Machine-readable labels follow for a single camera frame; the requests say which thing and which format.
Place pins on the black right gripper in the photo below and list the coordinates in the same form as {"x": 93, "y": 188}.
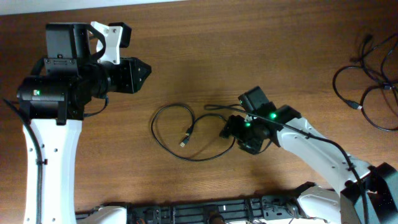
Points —
{"x": 234, "y": 127}

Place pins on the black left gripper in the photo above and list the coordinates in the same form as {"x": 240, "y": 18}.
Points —
{"x": 142, "y": 78}

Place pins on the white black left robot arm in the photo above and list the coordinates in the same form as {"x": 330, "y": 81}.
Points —
{"x": 83, "y": 62}

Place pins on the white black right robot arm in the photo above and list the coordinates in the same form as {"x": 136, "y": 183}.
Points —
{"x": 361, "y": 192}

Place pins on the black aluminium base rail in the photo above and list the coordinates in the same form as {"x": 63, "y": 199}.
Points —
{"x": 259, "y": 209}

